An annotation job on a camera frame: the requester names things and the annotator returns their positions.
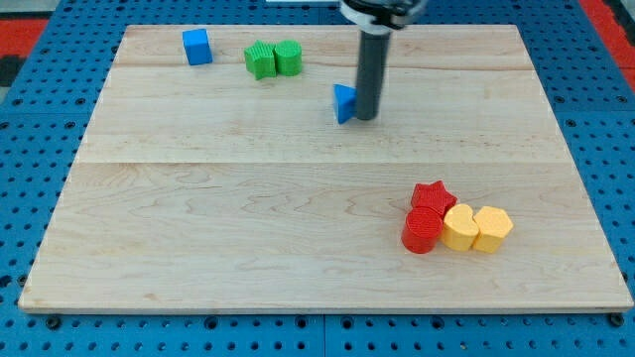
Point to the blue triangle block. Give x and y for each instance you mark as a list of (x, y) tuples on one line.
[(344, 100)]

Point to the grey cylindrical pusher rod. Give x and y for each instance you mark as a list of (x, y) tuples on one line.
[(372, 56)]

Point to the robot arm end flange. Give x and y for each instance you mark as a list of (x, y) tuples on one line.
[(378, 17)]

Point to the red circle block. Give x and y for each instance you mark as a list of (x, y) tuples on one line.
[(421, 231)]

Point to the green circle block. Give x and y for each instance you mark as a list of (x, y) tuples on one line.
[(288, 58)]

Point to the red star block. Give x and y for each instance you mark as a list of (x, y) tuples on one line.
[(434, 196)]

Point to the light wooden board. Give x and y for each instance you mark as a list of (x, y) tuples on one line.
[(201, 190)]

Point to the green star block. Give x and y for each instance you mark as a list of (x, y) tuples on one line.
[(260, 60)]

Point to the yellow heart block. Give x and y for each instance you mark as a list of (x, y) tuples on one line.
[(460, 230)]

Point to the blue cube block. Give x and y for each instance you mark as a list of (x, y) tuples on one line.
[(197, 47)]

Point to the yellow pentagon block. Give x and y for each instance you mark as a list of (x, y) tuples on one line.
[(494, 225)]

